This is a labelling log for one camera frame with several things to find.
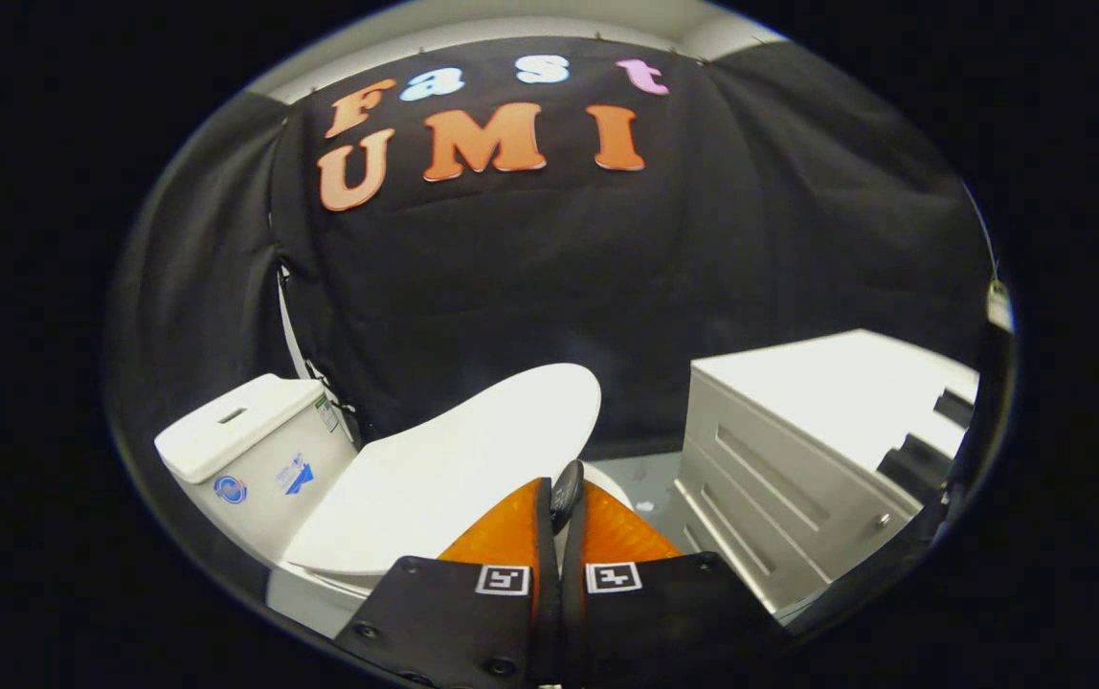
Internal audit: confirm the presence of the white wall shelf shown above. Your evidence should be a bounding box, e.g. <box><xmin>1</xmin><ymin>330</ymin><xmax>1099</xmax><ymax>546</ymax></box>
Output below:
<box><xmin>985</xmin><ymin>278</ymin><xmax>1016</xmax><ymax>332</ymax></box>

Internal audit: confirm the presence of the black backdrop cloth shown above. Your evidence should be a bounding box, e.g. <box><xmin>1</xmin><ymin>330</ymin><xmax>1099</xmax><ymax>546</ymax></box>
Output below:
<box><xmin>104</xmin><ymin>36</ymin><xmax>996</xmax><ymax>594</ymax></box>

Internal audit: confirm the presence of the white toilet lid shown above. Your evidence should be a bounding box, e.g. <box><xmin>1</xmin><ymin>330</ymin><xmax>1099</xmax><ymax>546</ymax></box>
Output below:
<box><xmin>281</xmin><ymin>362</ymin><xmax>603</xmax><ymax>577</ymax></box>

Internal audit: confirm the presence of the black lid handle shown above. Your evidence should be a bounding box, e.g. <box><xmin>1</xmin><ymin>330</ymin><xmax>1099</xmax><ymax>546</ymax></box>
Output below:
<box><xmin>549</xmin><ymin>459</ymin><xmax>586</xmax><ymax>534</ymax></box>

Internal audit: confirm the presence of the white drawer cabinet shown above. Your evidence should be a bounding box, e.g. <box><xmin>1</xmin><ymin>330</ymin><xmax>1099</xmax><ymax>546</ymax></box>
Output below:
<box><xmin>674</xmin><ymin>328</ymin><xmax>981</xmax><ymax>613</ymax></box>

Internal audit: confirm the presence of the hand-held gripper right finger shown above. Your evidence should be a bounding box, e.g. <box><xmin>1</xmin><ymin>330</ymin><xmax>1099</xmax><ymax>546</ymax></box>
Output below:
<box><xmin>561</xmin><ymin>483</ymin><xmax>795</xmax><ymax>689</ymax></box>

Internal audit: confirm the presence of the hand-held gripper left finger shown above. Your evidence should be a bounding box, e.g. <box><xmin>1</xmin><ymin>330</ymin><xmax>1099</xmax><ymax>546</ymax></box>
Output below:
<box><xmin>334</xmin><ymin>477</ymin><xmax>563</xmax><ymax>689</ymax></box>

